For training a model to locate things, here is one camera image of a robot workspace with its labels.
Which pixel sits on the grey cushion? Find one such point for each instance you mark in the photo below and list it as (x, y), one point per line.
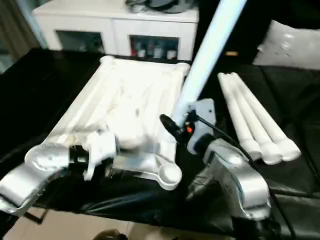
(287, 45)

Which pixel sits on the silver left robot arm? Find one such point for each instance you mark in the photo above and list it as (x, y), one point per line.
(25, 180)

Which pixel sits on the small yellow label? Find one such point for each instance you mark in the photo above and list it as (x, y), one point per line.
(231, 53)

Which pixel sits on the brown grey curtain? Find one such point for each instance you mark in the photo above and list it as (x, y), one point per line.
(15, 30)

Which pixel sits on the white cabinet with glass doors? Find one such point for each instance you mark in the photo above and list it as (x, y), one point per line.
(82, 25)

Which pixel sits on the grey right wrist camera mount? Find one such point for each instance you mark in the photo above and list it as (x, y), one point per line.
(205, 110)

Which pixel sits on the black sofa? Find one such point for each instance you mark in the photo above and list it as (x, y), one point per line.
(255, 30)

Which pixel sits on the black metal frame bar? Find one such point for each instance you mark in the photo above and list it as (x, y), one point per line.
(36, 217)

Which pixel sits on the grey helmet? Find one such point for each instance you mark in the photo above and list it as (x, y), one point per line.
(172, 6)

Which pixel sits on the white plastic table top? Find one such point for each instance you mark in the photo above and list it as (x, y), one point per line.
(120, 100)

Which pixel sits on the white plastic table leg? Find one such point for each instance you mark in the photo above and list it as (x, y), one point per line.
(268, 120)
(242, 120)
(255, 120)
(200, 55)

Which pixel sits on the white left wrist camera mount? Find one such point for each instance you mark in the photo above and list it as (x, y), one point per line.
(102, 145)

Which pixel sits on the black work mat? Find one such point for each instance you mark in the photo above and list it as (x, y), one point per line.
(37, 100)

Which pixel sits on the dark rounded robot foot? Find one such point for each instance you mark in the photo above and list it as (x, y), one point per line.
(110, 235)

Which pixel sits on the dark clutter pile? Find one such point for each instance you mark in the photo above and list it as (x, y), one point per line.
(137, 6)

